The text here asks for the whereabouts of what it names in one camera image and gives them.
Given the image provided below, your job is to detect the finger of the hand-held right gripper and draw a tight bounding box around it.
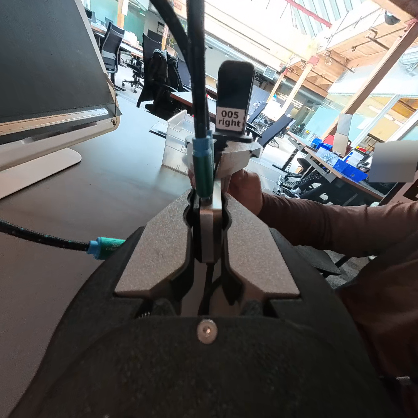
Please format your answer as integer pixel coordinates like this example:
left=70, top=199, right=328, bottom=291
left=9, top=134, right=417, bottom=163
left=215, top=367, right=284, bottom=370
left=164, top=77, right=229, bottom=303
left=214, top=141, right=264, bottom=196
left=185, top=135, right=197, bottom=174

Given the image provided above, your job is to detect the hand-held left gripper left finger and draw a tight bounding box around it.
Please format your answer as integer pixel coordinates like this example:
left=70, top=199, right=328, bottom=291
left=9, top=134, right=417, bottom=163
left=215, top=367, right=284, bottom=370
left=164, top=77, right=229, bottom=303
left=114, top=189, right=197, bottom=302

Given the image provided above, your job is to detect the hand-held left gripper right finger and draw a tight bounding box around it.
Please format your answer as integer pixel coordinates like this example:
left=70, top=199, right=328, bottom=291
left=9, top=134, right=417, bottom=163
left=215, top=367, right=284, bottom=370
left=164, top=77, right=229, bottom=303
left=221, top=192, right=301, bottom=305

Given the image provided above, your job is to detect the clear plastic bin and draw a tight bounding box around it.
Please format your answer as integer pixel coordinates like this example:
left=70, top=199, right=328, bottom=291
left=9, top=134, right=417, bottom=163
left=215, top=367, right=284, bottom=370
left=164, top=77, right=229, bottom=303
left=162, top=109, right=196, bottom=175

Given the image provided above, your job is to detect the black braided hdmi cable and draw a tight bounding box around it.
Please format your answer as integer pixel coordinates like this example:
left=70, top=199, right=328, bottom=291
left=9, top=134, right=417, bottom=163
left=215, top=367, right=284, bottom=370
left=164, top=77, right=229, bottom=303
left=0, top=0, right=216, bottom=262

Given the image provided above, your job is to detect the person's right forearm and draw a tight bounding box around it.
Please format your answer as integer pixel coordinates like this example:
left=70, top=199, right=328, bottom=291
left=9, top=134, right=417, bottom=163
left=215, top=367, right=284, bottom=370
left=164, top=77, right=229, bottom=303
left=257, top=192, right=418, bottom=258

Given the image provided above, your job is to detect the person's right hand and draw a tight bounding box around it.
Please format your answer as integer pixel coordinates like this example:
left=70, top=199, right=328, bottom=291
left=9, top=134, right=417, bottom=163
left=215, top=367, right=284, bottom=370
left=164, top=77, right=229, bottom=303
left=228, top=170, right=264, bottom=217

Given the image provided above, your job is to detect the white top desk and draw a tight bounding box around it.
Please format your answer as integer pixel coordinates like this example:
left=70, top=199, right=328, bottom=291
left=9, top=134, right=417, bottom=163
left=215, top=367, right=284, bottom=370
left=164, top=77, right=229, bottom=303
left=170, top=86, right=219, bottom=111

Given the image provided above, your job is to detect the black chair with jacket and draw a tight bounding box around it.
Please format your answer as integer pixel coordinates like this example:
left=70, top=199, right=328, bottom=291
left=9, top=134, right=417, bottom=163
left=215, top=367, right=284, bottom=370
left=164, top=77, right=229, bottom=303
left=137, top=33, right=183, bottom=111

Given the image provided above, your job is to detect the long desk with crates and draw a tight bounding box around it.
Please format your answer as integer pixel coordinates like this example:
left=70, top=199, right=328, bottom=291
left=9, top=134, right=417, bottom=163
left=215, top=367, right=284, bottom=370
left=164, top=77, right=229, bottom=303
left=287, top=131, right=392, bottom=201

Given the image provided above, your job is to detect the cardboard box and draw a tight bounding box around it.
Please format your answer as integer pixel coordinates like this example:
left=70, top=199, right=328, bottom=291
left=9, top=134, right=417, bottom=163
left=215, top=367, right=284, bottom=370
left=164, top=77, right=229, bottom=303
left=333, top=114, right=353, bottom=157

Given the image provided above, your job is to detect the blue plastic crate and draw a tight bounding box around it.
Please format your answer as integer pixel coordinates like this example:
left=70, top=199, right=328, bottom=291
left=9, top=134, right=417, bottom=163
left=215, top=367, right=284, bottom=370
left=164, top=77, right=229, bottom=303
left=333, top=158, right=368, bottom=182

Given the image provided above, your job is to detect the person's upper body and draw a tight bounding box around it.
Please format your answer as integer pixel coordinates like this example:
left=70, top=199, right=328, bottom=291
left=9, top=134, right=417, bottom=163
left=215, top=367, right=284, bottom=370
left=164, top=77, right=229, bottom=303
left=336, top=229, right=418, bottom=418

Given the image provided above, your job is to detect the framed marker sign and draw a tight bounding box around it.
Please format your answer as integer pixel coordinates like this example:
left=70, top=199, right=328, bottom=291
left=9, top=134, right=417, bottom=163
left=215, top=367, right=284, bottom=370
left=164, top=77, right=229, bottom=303
left=379, top=181, right=418, bottom=207

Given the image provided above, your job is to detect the black monitor with white base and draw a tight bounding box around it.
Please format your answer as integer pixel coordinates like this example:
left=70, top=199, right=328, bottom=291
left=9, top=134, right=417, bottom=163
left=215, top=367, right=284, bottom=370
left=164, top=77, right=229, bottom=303
left=0, top=0, right=122, bottom=200

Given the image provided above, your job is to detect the black coiled cable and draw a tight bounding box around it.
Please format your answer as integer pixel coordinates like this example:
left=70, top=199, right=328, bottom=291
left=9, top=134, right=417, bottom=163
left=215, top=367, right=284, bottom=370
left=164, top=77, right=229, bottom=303
left=281, top=173, right=327, bottom=190

